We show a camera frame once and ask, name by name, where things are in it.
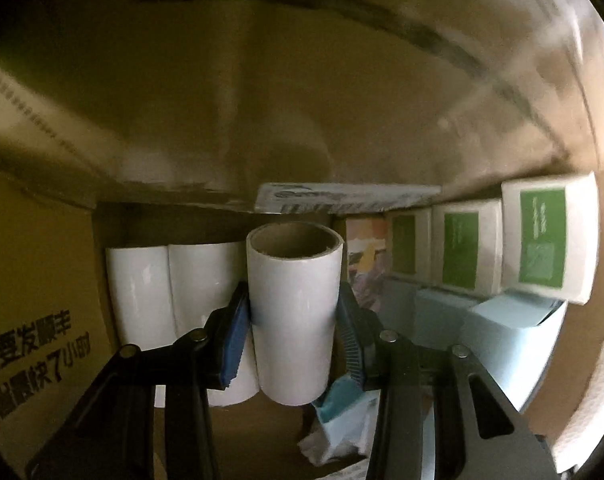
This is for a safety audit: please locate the light blue box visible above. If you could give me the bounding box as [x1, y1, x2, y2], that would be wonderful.
[410, 288, 567, 411]

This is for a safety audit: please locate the brown cardboard box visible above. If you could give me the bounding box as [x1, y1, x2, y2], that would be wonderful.
[0, 0, 604, 479]

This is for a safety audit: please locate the green white carton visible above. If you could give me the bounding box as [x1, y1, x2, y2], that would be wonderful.
[501, 172, 600, 304]
[432, 198, 503, 298]
[387, 208, 432, 283]

